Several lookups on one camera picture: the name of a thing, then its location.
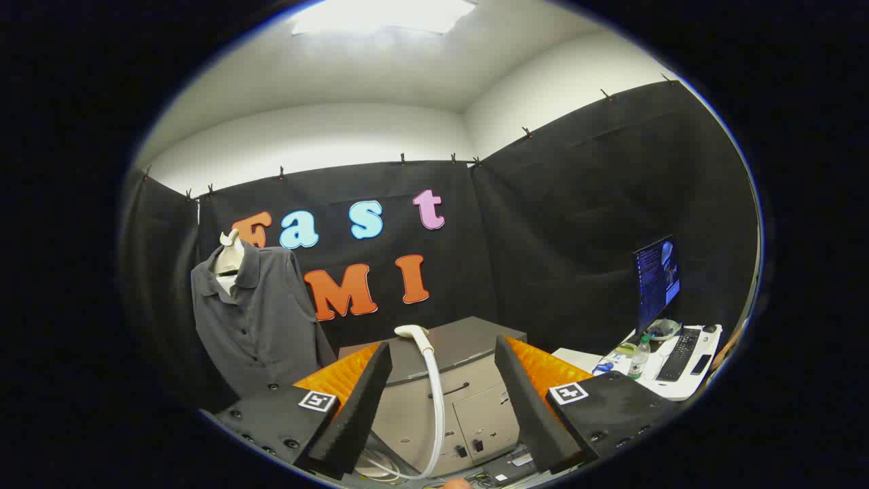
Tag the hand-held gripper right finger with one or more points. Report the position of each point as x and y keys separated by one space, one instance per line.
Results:
x=536 y=414

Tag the clear plastic bottle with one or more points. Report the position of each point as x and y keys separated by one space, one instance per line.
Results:
x=638 y=363

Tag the computer monitor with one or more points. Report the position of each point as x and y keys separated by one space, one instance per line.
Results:
x=655 y=278

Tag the black keyboard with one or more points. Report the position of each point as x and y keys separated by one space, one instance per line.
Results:
x=679 y=354

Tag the cream clothes hanger form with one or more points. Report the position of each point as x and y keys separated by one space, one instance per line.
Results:
x=231 y=258

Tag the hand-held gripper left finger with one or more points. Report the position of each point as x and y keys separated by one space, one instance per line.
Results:
x=360 y=414

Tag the small blue packet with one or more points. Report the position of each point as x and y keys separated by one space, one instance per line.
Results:
x=603 y=368

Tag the grey polo shirt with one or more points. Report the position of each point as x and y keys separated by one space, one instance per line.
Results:
x=265 y=319

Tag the white garment steamer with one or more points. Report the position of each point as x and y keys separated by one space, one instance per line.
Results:
x=434 y=380

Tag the white side desk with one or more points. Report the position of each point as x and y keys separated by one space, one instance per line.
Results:
x=577 y=356

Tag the grey cabinet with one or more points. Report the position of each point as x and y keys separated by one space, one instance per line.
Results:
x=475 y=407

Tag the ceiling light panel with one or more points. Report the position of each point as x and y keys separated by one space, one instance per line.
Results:
x=380 y=15

